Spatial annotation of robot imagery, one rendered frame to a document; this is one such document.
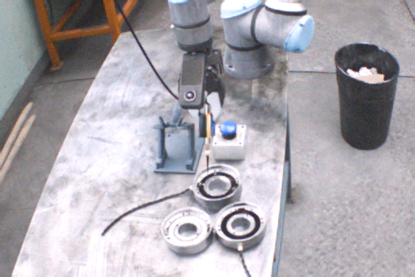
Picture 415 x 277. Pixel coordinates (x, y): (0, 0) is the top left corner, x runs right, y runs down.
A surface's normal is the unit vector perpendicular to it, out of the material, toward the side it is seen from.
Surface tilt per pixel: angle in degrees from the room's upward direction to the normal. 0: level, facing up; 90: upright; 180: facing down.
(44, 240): 0
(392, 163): 0
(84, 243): 0
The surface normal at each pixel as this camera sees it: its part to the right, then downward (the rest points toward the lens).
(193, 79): -0.18, -0.26
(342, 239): -0.14, -0.73
